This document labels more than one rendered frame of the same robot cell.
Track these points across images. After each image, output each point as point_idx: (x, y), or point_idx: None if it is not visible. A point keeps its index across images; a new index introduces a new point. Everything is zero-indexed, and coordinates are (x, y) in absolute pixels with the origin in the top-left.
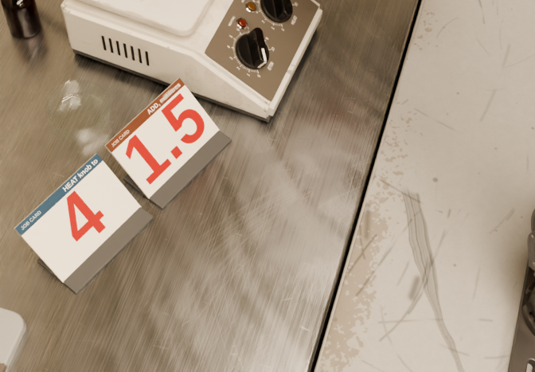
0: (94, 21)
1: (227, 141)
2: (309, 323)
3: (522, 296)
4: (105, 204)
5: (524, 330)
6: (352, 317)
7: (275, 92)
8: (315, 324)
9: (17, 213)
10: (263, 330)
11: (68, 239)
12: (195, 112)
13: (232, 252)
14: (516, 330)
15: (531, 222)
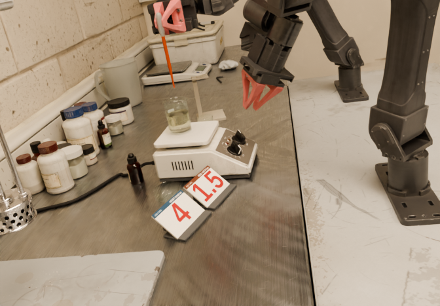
0: (167, 154)
1: (234, 185)
2: (296, 222)
3: (385, 189)
4: (188, 208)
5: (393, 196)
6: (315, 215)
7: (249, 162)
8: (300, 221)
9: (149, 227)
10: (277, 229)
11: (176, 221)
12: (217, 177)
13: (251, 212)
14: (389, 198)
15: (370, 135)
